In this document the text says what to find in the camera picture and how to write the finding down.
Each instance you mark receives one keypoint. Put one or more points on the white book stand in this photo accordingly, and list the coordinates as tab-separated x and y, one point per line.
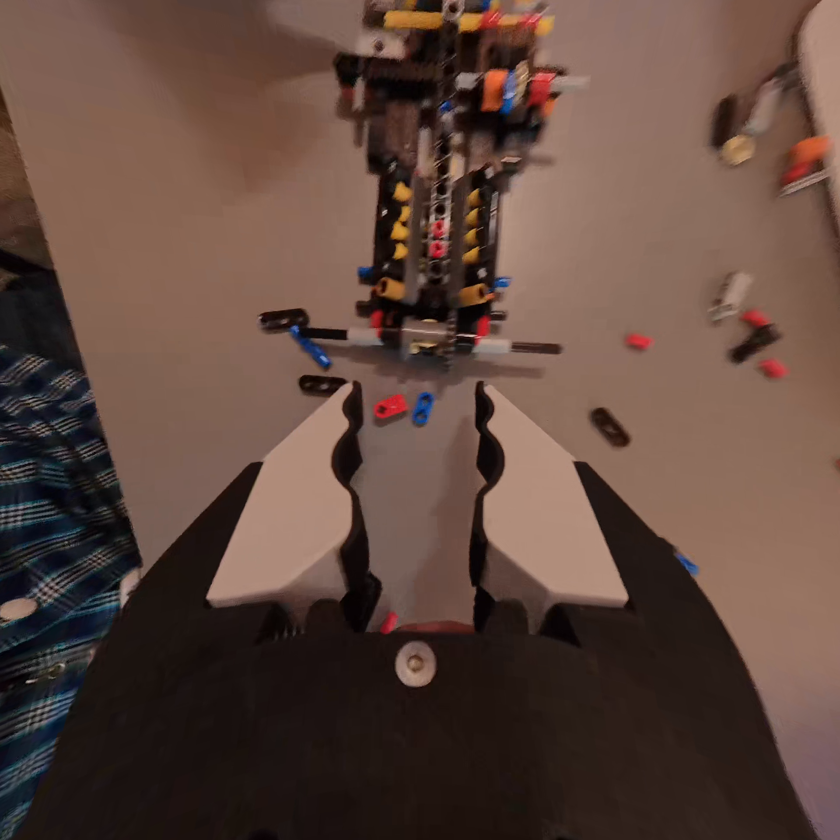
823	79

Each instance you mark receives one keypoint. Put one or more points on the orange lego piece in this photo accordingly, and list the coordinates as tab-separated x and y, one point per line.
807	154

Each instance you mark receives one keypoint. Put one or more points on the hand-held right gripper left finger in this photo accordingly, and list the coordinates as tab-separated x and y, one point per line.
289	518

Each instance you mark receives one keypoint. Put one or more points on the blue lego axle pin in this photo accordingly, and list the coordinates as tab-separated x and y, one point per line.
310	346

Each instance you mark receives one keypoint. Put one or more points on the white lego plate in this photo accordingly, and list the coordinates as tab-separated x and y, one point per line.
804	185

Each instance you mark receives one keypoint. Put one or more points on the red lego connector block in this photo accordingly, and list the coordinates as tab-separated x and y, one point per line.
390	407

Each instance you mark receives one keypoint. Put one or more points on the long red lego pin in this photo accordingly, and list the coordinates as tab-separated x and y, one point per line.
388	622

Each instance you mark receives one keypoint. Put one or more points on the blue lego connector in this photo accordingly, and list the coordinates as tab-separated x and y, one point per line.
423	408

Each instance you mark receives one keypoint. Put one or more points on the tan lego gear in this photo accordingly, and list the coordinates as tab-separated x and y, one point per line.
736	149

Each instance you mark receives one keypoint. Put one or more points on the person's plaid shirt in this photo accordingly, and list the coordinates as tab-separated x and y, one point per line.
52	492

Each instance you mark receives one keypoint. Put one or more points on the small red lego pin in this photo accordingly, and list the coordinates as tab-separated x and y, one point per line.
754	318

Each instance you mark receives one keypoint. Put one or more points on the light grey lego connector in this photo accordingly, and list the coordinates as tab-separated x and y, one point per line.
768	105
730	296

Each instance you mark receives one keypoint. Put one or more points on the black lego pin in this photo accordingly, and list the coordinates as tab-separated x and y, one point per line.
724	121

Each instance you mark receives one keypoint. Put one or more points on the lego car chassis model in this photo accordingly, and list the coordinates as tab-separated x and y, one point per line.
433	216

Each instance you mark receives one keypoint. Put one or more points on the black lego connector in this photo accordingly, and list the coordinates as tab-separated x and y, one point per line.
754	342

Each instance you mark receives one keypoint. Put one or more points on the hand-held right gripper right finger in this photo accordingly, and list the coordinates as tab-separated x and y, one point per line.
551	518

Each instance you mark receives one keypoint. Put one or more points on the black thin lego liftarm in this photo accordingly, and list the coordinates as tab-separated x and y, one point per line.
321	384
283	319

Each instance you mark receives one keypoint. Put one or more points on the black three-hole lego liftarm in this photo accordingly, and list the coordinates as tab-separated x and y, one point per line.
610	426

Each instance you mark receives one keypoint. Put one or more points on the red lego bush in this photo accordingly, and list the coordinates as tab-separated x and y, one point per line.
638	340
773	367

